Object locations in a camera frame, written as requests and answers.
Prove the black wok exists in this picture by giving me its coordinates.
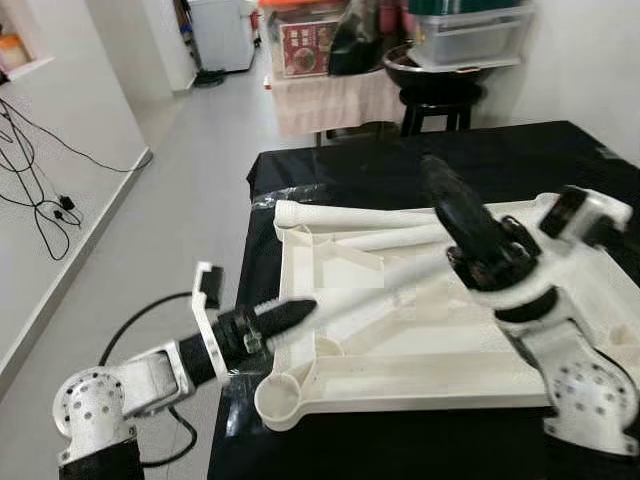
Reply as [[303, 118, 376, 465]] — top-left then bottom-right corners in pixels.
[[383, 45, 491, 101]]

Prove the white plastic table top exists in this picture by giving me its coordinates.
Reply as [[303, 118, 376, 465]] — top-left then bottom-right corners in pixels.
[[253, 192, 640, 433]]

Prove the small dark floor item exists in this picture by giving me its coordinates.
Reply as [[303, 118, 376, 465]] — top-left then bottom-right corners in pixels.
[[195, 70, 229, 89]]

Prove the red printed box orange lid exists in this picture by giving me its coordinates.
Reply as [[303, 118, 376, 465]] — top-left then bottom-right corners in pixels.
[[258, 0, 347, 81]]

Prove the orange jar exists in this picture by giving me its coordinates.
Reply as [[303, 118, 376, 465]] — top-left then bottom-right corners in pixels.
[[0, 35, 27, 69]]

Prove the white appliance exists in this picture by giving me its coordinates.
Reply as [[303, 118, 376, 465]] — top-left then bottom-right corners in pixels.
[[188, 0, 257, 73]]

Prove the long black wall cable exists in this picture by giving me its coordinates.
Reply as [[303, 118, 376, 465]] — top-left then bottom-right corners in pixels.
[[0, 98, 153, 174]]

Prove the beige cloth covered table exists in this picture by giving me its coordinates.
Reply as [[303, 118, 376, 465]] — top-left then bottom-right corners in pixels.
[[268, 70, 406, 139]]

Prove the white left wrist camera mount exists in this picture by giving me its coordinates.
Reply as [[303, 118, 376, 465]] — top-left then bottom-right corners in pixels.
[[192, 262, 227, 379]]

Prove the black stool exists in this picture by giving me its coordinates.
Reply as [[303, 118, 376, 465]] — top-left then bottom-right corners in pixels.
[[400, 90, 483, 137]]

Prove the black tablecloth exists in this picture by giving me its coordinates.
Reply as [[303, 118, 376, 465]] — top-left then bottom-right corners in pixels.
[[208, 120, 640, 480]]

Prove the clear storage box green lid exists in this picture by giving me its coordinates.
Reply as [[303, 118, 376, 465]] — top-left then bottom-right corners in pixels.
[[405, 0, 533, 69]]

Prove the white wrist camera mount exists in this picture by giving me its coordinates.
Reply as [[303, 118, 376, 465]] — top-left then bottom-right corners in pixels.
[[468, 185, 637, 309], [192, 262, 227, 379]]

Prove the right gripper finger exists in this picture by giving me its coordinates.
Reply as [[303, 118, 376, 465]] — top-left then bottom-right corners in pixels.
[[420, 155, 521, 266]]

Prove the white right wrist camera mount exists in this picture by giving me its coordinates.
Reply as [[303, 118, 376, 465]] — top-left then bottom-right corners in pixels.
[[468, 185, 637, 309]]

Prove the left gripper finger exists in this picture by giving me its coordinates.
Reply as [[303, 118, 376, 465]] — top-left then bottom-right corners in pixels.
[[255, 298, 319, 343]]

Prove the black cable with plug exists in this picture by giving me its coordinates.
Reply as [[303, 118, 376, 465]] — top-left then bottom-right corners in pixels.
[[0, 105, 83, 263]]

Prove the clear plastic bag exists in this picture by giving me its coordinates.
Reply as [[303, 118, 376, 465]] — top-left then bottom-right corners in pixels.
[[250, 185, 331, 207]]

